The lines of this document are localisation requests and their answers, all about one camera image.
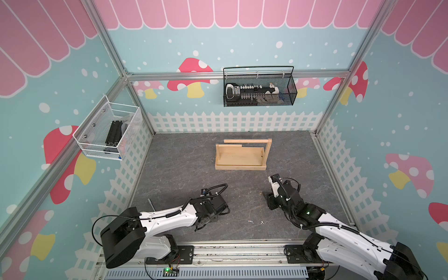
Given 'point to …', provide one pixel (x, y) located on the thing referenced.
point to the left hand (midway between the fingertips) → (209, 217)
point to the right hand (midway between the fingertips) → (266, 191)
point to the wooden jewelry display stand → (237, 157)
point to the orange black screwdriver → (149, 200)
